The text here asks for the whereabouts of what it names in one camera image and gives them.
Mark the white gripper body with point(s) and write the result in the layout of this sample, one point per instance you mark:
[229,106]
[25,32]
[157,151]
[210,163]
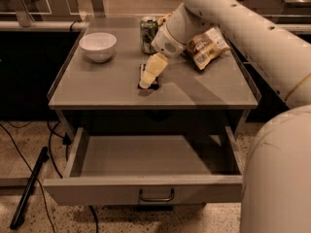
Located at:
[164,40]

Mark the white ceramic bowl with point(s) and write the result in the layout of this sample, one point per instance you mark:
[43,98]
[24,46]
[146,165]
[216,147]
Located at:
[98,47]

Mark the white horizontal rail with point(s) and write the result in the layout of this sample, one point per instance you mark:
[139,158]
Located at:
[44,26]

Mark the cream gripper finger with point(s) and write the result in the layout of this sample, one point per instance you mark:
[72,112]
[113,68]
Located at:
[154,67]

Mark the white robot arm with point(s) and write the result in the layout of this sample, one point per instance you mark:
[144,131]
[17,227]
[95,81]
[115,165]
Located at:
[276,190]

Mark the dark chocolate rxbar wrapper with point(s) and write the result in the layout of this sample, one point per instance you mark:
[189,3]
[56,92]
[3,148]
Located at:
[154,85]

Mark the black drawer handle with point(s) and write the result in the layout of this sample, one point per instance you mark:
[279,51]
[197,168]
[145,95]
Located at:
[156,198]

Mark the clear acrylic barrier panel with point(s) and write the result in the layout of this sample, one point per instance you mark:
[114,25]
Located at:
[40,10]

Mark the grey cabinet with top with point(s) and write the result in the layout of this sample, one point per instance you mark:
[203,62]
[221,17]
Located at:
[113,85]

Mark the black bar on floor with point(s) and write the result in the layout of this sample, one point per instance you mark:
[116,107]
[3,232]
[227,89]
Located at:
[18,217]

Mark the brown chip bag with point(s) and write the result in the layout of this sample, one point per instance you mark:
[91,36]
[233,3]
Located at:
[206,41]

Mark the green soda can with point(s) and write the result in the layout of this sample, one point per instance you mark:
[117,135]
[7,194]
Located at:
[148,30]

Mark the open grey top drawer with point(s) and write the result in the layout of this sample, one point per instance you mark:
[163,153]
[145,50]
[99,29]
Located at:
[110,170]

